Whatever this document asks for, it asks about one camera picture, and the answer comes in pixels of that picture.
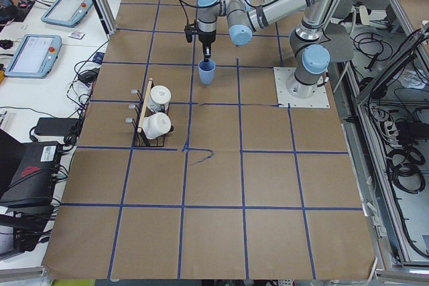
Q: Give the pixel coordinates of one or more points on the black wire mug rack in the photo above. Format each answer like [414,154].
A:
[142,111]

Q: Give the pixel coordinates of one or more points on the light blue plastic cup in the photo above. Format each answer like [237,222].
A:
[206,71]

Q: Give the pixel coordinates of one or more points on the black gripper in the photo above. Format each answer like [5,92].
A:
[206,37]

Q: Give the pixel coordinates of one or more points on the black power adapter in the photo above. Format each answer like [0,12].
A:
[55,126]

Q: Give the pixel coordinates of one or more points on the teach pendant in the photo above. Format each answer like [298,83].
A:
[67,13]
[35,56]

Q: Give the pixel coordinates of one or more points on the near teach pendant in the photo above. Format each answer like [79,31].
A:
[35,56]

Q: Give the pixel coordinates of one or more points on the far teach pendant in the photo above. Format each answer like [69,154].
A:
[67,13]

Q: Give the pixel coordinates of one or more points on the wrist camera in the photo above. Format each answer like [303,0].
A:
[190,31]

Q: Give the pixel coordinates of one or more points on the black computer box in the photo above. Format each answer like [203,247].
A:
[27,170]

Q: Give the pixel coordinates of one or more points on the white ceramic mug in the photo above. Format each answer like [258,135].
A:
[157,125]
[159,99]

